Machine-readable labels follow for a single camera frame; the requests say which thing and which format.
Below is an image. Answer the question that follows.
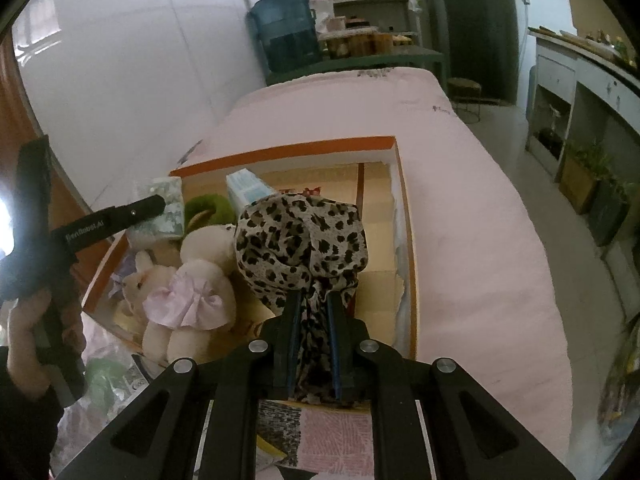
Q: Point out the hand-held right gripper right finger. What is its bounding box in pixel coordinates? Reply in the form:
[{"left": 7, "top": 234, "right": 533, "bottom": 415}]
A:
[{"left": 327, "top": 290, "right": 576, "bottom": 480}]

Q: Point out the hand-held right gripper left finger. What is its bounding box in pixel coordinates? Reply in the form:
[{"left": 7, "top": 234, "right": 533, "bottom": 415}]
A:
[{"left": 55, "top": 290, "right": 303, "bottom": 480}]

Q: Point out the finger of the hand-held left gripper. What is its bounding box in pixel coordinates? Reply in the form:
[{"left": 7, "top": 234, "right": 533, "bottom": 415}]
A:
[{"left": 67, "top": 194, "right": 167, "bottom": 257}]

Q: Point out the floral print tissue pack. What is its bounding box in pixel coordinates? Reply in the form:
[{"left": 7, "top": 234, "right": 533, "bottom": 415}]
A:
[{"left": 127, "top": 176, "right": 183, "bottom": 241}]

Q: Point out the cream plush toy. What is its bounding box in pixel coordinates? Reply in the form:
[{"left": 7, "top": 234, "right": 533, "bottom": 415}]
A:
[{"left": 180, "top": 224, "right": 238, "bottom": 267}]

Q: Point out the green fuzzy ring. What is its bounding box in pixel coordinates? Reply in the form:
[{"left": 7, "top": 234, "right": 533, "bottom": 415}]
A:
[{"left": 184, "top": 192, "right": 236, "bottom": 233}]

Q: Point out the orange-rimmed cardboard box tray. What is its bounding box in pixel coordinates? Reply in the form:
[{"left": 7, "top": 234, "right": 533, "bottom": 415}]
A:
[{"left": 80, "top": 135, "right": 418, "bottom": 361}]

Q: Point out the leopard print scarf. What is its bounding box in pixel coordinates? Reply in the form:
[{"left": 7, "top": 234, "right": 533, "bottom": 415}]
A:
[{"left": 234, "top": 194, "right": 368, "bottom": 406}]

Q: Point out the white plush rabbit pink bow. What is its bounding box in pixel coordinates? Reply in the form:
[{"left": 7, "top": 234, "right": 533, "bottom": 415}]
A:
[{"left": 122, "top": 250, "right": 238, "bottom": 363}]

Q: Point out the teal and white tissue pack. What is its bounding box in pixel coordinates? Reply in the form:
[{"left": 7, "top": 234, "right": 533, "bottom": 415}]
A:
[{"left": 225, "top": 169, "right": 278, "bottom": 211}]

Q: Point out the light green egg-shaped sponge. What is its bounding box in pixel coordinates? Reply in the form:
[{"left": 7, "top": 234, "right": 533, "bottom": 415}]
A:
[{"left": 80, "top": 355, "right": 151, "bottom": 411}]

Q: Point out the person's left forearm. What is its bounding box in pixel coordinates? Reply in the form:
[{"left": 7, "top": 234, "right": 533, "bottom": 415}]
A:
[{"left": 0, "top": 345, "right": 67, "bottom": 480}]

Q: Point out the person's left hand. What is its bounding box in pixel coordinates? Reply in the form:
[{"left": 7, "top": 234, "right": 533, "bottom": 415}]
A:
[{"left": 7, "top": 289, "right": 56, "bottom": 402}]

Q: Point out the brown wooden door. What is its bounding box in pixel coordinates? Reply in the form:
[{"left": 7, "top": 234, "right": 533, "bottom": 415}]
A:
[{"left": 0, "top": 80, "right": 101, "bottom": 271}]

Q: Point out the blue water jug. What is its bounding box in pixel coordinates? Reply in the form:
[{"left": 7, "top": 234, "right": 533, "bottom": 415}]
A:
[{"left": 248, "top": 0, "right": 321, "bottom": 73}]

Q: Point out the round wooden stool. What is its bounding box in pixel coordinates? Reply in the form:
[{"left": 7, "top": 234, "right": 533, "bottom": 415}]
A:
[{"left": 446, "top": 77, "right": 484, "bottom": 124}]

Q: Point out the low green table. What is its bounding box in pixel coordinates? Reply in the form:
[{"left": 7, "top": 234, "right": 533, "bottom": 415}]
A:
[{"left": 265, "top": 47, "right": 446, "bottom": 86}]

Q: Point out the yellow planter with plant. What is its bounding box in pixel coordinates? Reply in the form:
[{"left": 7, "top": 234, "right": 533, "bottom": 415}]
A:
[{"left": 557, "top": 142, "right": 608, "bottom": 216}]

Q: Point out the row of glass jars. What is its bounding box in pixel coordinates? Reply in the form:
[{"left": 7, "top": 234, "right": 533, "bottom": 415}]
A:
[{"left": 320, "top": 30, "right": 397, "bottom": 59}]

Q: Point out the dark planter with plant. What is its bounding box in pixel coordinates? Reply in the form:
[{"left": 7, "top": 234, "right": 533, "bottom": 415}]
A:
[{"left": 587, "top": 175, "right": 633, "bottom": 247}]

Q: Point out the dark grey refrigerator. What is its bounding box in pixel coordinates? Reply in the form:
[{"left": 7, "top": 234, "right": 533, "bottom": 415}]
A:
[{"left": 435, "top": 0, "right": 521, "bottom": 106}]

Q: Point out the grey kitchen counter cabinet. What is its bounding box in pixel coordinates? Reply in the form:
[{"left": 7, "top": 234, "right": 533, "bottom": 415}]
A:
[{"left": 525, "top": 27, "right": 640, "bottom": 281}]

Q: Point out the row of condiment bottles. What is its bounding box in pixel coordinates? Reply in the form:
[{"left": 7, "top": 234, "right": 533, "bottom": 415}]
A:
[{"left": 585, "top": 30, "right": 638, "bottom": 63}]

